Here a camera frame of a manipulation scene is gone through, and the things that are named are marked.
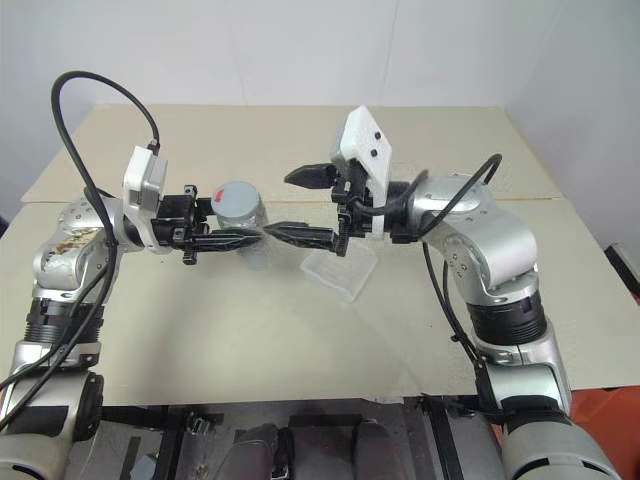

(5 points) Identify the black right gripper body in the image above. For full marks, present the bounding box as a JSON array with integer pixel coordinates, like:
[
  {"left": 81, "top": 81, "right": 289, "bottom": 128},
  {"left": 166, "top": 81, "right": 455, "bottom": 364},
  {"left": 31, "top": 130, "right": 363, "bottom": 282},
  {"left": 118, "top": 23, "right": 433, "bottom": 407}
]
[{"left": 329, "top": 162, "right": 375, "bottom": 258}]

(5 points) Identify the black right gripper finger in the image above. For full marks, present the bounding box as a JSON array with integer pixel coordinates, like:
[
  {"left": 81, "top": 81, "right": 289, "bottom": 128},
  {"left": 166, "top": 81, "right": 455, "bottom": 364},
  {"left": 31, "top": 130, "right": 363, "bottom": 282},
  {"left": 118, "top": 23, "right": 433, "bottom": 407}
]
[
  {"left": 263, "top": 222, "right": 336, "bottom": 250},
  {"left": 283, "top": 161, "right": 336, "bottom": 191}
]

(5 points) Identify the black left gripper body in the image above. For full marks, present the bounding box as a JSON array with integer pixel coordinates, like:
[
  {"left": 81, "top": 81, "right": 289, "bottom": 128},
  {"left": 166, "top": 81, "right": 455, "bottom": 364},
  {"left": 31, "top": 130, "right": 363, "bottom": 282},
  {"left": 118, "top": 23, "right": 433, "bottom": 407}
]
[{"left": 152, "top": 184, "right": 212, "bottom": 265}]

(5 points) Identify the clear plastic jar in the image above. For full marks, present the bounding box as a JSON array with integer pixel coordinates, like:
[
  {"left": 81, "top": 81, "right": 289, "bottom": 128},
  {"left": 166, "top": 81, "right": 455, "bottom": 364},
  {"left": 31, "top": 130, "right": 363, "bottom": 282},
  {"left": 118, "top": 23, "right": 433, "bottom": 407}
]
[{"left": 213, "top": 199, "right": 270, "bottom": 272}]

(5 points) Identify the grey jar lid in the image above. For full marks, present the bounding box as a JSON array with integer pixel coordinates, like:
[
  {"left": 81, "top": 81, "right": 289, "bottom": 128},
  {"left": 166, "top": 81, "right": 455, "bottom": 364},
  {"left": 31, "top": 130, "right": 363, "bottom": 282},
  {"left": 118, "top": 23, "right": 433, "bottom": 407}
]
[{"left": 209, "top": 180, "right": 262, "bottom": 222}]

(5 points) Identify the clear plastic box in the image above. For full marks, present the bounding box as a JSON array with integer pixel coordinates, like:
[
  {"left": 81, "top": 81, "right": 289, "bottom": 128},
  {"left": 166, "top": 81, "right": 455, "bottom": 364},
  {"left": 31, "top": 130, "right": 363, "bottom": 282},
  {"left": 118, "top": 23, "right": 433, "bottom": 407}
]
[{"left": 299, "top": 243, "right": 378, "bottom": 304}]

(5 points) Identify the beige cardboard sheet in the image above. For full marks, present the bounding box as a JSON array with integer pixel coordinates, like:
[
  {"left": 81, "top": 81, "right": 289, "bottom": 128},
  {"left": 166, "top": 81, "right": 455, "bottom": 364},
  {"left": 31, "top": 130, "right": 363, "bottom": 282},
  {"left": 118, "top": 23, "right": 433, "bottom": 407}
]
[{"left": 0, "top": 196, "right": 640, "bottom": 407}]

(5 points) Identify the dark grey object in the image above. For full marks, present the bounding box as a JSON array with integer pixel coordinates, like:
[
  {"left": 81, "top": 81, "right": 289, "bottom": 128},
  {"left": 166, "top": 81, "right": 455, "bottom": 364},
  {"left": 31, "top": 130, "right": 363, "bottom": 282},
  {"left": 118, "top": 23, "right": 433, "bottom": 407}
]
[{"left": 603, "top": 241, "right": 640, "bottom": 304}]

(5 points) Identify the red object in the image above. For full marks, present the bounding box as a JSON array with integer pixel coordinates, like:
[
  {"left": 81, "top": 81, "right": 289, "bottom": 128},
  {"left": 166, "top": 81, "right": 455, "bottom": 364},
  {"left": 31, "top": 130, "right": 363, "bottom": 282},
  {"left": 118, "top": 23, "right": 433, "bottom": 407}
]
[{"left": 568, "top": 383, "right": 640, "bottom": 454}]

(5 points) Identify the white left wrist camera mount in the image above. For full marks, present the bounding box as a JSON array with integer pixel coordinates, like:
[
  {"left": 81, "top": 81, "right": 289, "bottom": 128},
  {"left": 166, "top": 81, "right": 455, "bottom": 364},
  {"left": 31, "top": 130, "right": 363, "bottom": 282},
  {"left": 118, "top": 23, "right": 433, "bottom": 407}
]
[{"left": 122, "top": 144, "right": 170, "bottom": 256}]

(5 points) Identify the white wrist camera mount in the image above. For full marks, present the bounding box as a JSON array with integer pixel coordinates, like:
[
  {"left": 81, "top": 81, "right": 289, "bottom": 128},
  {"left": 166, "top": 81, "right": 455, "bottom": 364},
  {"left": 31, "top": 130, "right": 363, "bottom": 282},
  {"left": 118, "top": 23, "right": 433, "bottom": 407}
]
[
  {"left": 327, "top": 105, "right": 394, "bottom": 239},
  {"left": 122, "top": 144, "right": 170, "bottom": 256}
]

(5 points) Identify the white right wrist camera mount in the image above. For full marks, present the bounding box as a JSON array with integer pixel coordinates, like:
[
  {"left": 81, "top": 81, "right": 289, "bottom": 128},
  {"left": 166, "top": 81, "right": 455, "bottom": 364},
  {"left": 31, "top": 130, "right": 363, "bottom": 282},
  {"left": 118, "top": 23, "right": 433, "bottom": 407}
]
[{"left": 327, "top": 105, "right": 394, "bottom": 239}]

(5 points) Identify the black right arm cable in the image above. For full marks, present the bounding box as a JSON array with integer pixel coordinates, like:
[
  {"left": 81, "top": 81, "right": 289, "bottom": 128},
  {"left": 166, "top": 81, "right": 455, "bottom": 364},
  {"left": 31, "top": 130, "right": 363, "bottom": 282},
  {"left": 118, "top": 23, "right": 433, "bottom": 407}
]
[{"left": 349, "top": 153, "right": 506, "bottom": 421}]

